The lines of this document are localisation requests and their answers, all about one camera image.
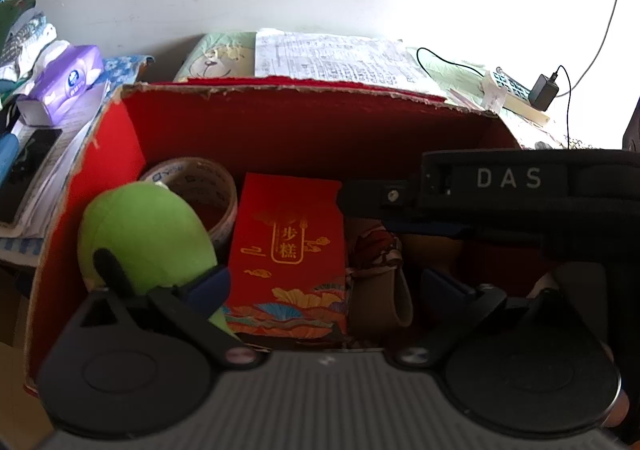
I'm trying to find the blue bottle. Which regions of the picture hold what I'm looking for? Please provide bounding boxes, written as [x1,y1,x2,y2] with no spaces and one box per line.
[0,132,20,184]

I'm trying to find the black charger adapter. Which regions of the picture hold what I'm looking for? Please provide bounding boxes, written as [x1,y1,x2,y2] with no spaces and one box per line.
[528,72,559,111]

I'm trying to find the brown patterned pouch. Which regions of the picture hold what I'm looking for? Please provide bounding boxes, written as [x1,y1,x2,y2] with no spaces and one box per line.
[345,218,413,336]

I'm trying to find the printed paper sheet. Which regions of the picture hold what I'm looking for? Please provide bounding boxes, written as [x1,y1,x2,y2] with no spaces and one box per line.
[254,28,445,97]

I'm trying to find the purple tissue pack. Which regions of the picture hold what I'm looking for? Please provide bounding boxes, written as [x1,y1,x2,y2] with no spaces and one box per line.
[16,40,103,127]

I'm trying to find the white power strip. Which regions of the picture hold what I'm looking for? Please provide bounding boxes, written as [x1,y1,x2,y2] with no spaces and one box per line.
[483,68,550,126]

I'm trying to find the green plush toy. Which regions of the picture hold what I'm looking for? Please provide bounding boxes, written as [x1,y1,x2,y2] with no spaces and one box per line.
[77,181,238,333]

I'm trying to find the red cardboard box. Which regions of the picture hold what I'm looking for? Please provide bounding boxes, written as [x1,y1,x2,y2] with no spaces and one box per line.
[24,76,518,392]

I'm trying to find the blue patterned cloth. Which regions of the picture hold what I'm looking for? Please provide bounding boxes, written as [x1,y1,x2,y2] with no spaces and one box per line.
[96,54,155,89]

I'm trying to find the tape roll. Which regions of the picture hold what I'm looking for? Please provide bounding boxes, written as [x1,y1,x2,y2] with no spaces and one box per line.
[140,158,239,248]

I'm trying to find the black charger cable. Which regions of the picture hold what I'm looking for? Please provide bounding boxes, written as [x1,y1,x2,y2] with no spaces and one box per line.
[415,0,640,149]

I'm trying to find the red gift packet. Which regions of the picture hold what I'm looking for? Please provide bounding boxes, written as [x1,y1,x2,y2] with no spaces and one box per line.
[224,173,347,340]

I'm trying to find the patterned bed sheet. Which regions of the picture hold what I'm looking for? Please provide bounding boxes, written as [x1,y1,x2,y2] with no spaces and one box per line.
[175,31,592,149]

